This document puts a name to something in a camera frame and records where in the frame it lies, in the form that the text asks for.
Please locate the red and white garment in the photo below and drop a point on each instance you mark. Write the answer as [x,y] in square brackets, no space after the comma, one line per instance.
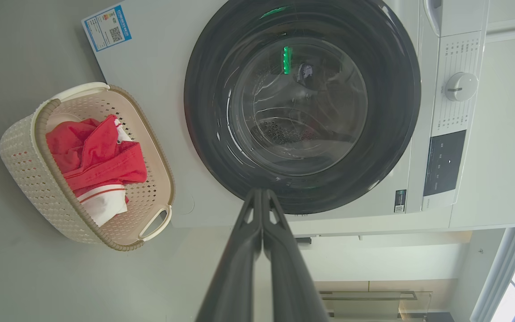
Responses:
[101,156]

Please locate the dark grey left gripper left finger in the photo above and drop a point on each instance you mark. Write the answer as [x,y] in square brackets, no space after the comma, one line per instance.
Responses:
[235,277]

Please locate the cream perforated laundry basket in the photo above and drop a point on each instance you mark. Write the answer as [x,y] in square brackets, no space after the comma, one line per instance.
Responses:
[29,170]

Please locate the white round control knob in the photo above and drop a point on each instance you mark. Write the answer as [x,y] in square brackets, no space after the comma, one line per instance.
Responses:
[461,86]

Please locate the black QR code sticker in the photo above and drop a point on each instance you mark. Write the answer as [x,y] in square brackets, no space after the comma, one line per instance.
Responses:
[400,201]

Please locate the blue energy label sticker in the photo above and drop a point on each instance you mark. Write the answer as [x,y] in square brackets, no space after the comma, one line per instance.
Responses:
[107,27]

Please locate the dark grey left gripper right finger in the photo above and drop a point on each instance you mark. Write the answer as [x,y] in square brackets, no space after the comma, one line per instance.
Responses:
[291,281]

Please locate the round dark washing machine door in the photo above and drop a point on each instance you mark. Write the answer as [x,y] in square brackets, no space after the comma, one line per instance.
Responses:
[213,112]

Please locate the white partition panel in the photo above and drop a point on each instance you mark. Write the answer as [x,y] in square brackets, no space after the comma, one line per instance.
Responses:
[396,261]

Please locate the white front-loading washing machine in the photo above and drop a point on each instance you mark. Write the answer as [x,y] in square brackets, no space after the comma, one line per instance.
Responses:
[159,89]

